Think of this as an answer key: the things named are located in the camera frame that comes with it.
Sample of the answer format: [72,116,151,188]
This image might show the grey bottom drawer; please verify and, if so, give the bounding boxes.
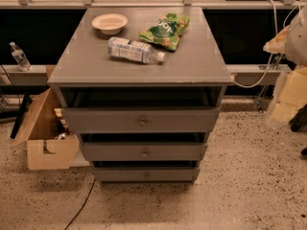
[92,168,200,182]

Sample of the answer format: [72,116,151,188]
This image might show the white paper bowl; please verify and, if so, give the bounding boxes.
[92,13,128,35]

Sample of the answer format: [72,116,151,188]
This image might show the open cardboard box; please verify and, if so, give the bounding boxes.
[11,87,79,171]

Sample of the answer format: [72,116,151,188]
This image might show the black floor cable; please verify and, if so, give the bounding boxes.
[63,178,97,230]

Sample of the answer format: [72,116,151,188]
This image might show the upright water bottle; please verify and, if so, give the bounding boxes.
[10,42,31,72]

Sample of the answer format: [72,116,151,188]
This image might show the grey top drawer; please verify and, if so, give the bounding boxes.
[61,108,219,133]

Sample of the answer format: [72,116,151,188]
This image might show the white cable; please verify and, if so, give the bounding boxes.
[232,0,303,89]

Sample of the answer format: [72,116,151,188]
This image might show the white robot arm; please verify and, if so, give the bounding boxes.
[263,5,307,126]

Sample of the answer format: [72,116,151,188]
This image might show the grey middle drawer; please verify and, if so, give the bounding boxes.
[82,142,207,161]

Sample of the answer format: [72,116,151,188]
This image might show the grey drawer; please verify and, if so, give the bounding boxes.
[61,108,219,133]
[82,142,207,161]
[92,168,200,182]

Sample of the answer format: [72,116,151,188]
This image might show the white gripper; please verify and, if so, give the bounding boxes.
[263,26,307,126]

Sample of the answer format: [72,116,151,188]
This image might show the clear plastic bottle lying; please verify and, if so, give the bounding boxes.
[107,36,165,64]

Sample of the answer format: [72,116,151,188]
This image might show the black table leg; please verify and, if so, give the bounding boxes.
[11,93,32,139]

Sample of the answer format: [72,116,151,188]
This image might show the grey drawer cabinet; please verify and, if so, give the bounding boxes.
[48,7,232,169]

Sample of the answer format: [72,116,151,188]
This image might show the metal stand pole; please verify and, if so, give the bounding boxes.
[253,53,286,113]

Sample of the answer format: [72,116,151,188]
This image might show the green snack bag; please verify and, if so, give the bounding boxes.
[139,12,190,51]

